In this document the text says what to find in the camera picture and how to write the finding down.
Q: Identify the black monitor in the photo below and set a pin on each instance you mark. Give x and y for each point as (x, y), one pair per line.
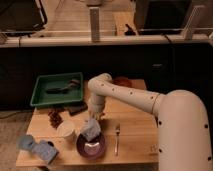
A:
(160, 14)
(22, 15)

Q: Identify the silver fork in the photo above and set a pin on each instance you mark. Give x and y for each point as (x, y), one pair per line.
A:
(117, 131)

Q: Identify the black monitor left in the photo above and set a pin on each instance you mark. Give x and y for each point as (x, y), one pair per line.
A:
(22, 15)

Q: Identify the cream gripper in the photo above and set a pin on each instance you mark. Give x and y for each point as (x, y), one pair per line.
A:
(96, 111)

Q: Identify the blue grey oven mitt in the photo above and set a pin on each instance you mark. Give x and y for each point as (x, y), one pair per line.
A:
(42, 149)

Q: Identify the black monitor right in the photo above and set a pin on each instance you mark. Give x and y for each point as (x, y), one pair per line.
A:
(160, 14)

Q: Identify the grey upright post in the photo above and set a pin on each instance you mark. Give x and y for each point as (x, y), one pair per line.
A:
(94, 23)

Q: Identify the white paper cup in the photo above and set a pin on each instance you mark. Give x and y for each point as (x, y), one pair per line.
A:
(66, 130)

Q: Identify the brown wooden bowl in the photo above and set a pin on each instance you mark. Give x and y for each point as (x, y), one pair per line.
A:
(122, 81)

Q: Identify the grey blue towel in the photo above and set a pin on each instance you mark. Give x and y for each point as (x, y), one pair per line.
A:
(91, 129)

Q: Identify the black rectangular block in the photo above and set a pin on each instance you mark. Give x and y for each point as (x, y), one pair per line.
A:
(76, 109)

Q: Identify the wooden board table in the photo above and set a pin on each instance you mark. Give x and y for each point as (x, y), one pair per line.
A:
(138, 139)

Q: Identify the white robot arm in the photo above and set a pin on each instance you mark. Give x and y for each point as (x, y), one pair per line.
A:
(184, 142)

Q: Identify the green plastic tray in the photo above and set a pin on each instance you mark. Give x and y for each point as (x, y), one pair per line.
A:
(41, 99)

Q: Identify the purple bowl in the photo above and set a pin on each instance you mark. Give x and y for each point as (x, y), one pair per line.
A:
(91, 149)

